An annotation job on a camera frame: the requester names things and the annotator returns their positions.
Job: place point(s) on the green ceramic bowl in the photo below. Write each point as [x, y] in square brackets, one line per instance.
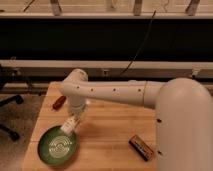
[55, 147]

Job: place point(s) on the dark rectangular snack box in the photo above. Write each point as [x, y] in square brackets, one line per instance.
[141, 147]

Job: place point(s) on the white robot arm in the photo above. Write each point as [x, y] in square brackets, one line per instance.
[183, 108]

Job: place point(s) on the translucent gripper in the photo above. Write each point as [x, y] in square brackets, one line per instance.
[76, 114]

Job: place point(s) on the white plastic bottle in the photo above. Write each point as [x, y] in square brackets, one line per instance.
[68, 126]

